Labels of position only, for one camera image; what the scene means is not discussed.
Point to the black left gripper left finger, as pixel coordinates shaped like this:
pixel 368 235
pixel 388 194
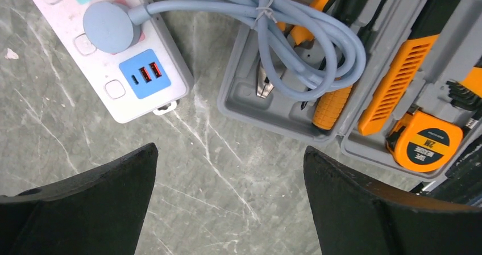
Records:
pixel 99 211

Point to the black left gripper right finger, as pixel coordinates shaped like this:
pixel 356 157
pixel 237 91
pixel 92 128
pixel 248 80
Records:
pixel 354 213

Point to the white long power strip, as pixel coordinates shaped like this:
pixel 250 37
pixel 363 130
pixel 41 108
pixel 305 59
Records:
pixel 127 54

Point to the light blue round plug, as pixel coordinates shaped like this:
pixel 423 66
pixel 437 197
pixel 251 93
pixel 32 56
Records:
pixel 113 27

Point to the orange tape measure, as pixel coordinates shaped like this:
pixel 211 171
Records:
pixel 423 143

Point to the orange utility knife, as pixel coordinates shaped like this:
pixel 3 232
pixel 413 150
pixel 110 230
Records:
pixel 392 87

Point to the orange handled pliers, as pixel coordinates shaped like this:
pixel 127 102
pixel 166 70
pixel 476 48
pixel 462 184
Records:
pixel 303 17

